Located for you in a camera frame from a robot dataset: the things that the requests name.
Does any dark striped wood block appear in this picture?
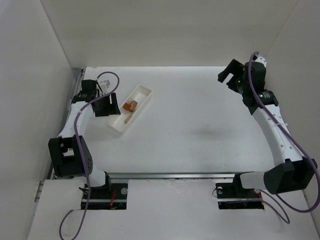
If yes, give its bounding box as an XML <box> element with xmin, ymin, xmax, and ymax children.
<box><xmin>130</xmin><ymin>100</ymin><xmax>138</xmax><ymax>112</ymax></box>

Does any white plastic tray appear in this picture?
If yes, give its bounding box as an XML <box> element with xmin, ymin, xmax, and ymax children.
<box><xmin>108</xmin><ymin>84</ymin><xmax>153</xmax><ymax>134</ymax></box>

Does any orange triangular wood block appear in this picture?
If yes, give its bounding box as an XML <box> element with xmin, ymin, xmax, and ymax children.
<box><xmin>123</xmin><ymin>103</ymin><xmax>133</xmax><ymax>112</ymax></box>

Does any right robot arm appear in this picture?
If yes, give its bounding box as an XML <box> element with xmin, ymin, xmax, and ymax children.
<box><xmin>217</xmin><ymin>59</ymin><xmax>315</xmax><ymax>195</ymax></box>

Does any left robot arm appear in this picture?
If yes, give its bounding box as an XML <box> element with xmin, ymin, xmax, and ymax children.
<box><xmin>48</xmin><ymin>79</ymin><xmax>120</xmax><ymax>190</ymax></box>

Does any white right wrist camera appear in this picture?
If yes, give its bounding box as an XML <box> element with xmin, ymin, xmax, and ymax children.
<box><xmin>252</xmin><ymin>53</ymin><xmax>267</xmax><ymax>68</ymax></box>

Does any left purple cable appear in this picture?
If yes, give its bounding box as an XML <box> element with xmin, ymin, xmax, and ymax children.
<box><xmin>59</xmin><ymin>71</ymin><xmax>121</xmax><ymax>240</ymax></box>

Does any front aluminium rail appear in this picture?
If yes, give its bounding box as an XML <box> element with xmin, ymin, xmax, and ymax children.
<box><xmin>48</xmin><ymin>171</ymin><xmax>256</xmax><ymax>180</ymax></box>

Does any aluminium rail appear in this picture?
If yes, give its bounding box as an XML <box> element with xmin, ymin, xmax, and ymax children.
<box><xmin>48</xmin><ymin>67</ymin><xmax>85</xmax><ymax>180</ymax></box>
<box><xmin>48</xmin><ymin>171</ymin><xmax>256</xmax><ymax>180</ymax></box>

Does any left aluminium rail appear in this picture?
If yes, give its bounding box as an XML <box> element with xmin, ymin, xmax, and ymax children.
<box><xmin>48</xmin><ymin>67</ymin><xmax>85</xmax><ymax>180</ymax></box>

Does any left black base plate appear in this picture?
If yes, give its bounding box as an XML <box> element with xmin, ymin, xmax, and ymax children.
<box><xmin>89</xmin><ymin>183</ymin><xmax>128</xmax><ymax>203</ymax></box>

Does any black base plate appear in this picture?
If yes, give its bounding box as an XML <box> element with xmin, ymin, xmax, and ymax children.
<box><xmin>89</xmin><ymin>183</ymin><xmax>128</xmax><ymax>203</ymax></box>
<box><xmin>215</xmin><ymin>182</ymin><xmax>260</xmax><ymax>201</ymax></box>

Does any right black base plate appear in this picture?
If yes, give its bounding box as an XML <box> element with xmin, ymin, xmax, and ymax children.
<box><xmin>215</xmin><ymin>182</ymin><xmax>260</xmax><ymax>201</ymax></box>

